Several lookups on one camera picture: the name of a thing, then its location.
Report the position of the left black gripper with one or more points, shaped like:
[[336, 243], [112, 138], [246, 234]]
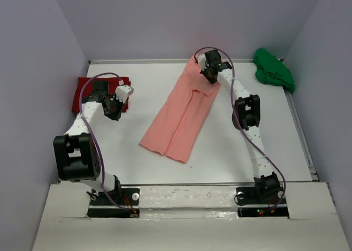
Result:
[[116, 116]]

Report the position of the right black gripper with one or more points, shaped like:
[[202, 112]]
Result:
[[212, 81]]

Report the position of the pink t-shirt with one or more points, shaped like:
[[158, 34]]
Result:
[[175, 128]]

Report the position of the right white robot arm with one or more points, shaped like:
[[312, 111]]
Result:
[[269, 182]]

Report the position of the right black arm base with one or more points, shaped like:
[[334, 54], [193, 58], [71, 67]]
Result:
[[251, 206]]

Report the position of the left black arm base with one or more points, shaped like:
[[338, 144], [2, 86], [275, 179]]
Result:
[[124, 206]]

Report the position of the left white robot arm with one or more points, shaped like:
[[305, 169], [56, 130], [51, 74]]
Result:
[[77, 154]]

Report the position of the green t-shirt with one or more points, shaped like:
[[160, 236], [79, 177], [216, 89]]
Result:
[[271, 71]]

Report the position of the white foam strip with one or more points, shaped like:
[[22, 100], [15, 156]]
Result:
[[187, 197]]

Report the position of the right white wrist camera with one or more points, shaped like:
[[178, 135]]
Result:
[[202, 62]]

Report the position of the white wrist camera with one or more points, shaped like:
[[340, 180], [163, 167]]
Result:
[[202, 62], [123, 93]]

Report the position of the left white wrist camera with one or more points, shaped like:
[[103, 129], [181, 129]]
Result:
[[123, 93]]

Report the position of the back aluminium rail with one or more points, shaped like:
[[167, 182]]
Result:
[[139, 61]]

